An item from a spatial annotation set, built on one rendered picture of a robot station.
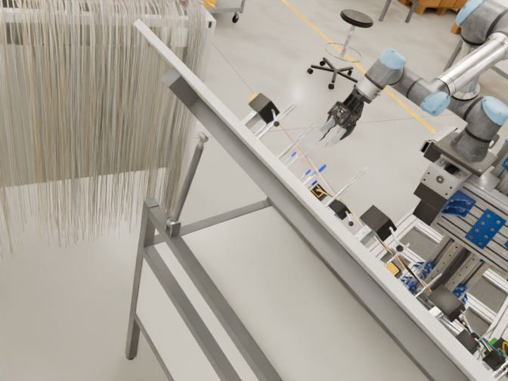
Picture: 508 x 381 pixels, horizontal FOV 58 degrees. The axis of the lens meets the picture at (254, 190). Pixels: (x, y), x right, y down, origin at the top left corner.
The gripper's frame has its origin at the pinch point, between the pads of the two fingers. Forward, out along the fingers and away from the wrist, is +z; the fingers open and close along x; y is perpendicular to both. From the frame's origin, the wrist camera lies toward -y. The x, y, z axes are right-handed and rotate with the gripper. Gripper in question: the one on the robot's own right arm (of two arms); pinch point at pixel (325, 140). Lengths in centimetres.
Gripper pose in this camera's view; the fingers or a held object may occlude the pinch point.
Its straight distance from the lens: 158.2
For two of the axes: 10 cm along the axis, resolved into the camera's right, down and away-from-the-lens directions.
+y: -5.1, 0.9, -8.6
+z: -5.8, 7.0, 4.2
